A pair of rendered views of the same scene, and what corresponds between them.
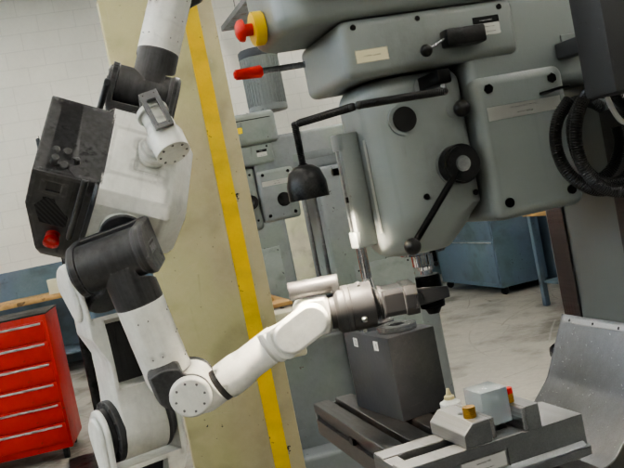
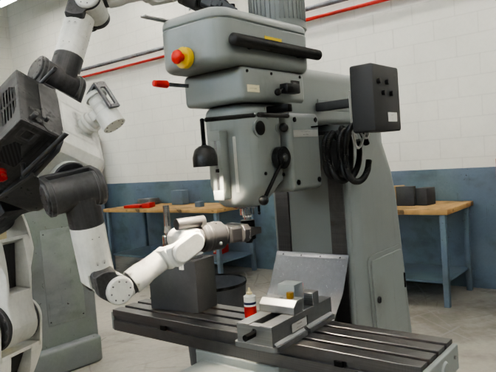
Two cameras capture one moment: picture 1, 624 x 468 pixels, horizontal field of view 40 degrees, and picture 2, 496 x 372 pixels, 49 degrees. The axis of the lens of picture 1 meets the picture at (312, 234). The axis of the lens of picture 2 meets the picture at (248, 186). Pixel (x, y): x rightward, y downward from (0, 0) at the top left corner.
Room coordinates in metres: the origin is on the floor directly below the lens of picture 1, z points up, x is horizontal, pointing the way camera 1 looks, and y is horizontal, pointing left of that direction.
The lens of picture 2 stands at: (0.15, 0.79, 1.46)
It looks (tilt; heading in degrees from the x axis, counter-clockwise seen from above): 3 degrees down; 325
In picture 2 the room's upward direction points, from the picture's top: 4 degrees counter-clockwise
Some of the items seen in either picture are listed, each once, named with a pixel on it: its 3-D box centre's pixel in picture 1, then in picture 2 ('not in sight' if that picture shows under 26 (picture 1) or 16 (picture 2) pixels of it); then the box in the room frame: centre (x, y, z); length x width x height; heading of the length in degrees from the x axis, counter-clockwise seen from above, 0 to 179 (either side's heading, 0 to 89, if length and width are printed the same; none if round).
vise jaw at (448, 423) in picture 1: (461, 425); (281, 304); (1.42, -0.19, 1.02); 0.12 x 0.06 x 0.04; 19
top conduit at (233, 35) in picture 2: not in sight; (278, 48); (1.45, -0.27, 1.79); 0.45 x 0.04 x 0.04; 106
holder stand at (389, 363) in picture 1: (393, 365); (181, 280); (1.94, -0.13, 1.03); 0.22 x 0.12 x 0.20; 24
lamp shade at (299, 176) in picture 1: (305, 181); (204, 156); (1.50, -0.01, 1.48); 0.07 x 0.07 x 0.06
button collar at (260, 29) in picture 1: (257, 28); (184, 57); (1.52, 0.02, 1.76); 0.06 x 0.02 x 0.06; 16
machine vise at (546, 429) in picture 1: (478, 441); (286, 313); (1.43, -0.21, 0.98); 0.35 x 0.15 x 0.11; 109
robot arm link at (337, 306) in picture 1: (321, 305); (191, 235); (1.59, 0.01, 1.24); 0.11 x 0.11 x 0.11; 1
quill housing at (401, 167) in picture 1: (408, 165); (243, 155); (1.58, -0.20, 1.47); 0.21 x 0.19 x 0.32; 16
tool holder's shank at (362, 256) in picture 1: (365, 269); (167, 220); (1.98, -0.11, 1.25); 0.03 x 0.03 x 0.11
